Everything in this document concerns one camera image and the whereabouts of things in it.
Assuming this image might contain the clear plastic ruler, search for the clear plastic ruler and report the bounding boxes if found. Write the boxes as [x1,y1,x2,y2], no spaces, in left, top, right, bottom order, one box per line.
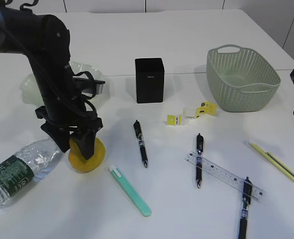
[185,152,265,202]

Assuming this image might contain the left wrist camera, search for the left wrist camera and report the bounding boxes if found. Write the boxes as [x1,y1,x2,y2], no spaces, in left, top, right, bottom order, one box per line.
[73,71,105,96]

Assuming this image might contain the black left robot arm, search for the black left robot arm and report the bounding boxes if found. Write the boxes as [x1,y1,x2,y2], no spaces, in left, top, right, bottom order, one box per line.
[0,0,104,160]

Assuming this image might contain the clear plastic water bottle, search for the clear plastic water bottle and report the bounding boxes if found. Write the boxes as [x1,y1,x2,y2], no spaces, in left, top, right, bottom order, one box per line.
[0,138,64,207]

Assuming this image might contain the green plastic woven basket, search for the green plastic woven basket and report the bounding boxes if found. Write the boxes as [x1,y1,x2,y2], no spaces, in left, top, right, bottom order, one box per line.
[206,44,281,113]

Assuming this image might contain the yellow utility knife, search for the yellow utility knife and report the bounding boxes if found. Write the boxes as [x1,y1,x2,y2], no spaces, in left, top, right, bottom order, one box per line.
[246,140,294,182]

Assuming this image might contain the black pen over ruler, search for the black pen over ruler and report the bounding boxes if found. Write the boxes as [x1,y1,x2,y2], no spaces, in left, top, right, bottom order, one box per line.
[238,177,252,239]

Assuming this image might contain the yellow pear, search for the yellow pear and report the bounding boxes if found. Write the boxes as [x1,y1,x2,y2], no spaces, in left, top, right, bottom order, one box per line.
[68,137,106,173]

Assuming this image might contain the green glass wavy plate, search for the green glass wavy plate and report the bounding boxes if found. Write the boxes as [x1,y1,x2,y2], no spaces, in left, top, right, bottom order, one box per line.
[20,61,102,107]

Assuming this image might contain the black pen under ruler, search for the black pen under ruler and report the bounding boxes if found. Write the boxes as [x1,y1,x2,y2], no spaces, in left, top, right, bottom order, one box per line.
[196,133,204,188]

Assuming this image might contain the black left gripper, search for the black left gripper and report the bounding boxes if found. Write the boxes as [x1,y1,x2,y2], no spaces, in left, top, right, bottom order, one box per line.
[35,106,103,160]

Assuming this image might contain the black pen near holder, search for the black pen near holder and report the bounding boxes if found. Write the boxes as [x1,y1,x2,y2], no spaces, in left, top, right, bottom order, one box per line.
[133,120,148,168]

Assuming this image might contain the yellow white waste paper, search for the yellow white waste paper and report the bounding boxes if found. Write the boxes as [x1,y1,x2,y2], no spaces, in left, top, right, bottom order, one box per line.
[166,102,217,126]

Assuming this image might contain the black square pen holder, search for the black square pen holder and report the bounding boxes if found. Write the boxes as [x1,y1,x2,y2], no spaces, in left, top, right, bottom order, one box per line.
[135,58,165,104]

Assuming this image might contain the teal utility knife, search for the teal utility knife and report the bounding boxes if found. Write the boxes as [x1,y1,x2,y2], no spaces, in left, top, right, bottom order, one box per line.
[108,165,152,217]

